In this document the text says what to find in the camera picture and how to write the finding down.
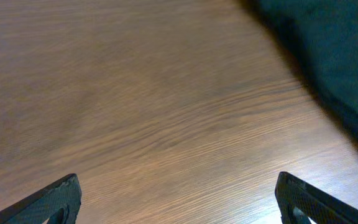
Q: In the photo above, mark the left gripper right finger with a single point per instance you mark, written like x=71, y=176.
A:
x=300, y=202

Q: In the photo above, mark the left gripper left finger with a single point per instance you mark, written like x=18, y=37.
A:
x=58, y=202

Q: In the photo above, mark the black shorts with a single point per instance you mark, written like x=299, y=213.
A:
x=320, y=39

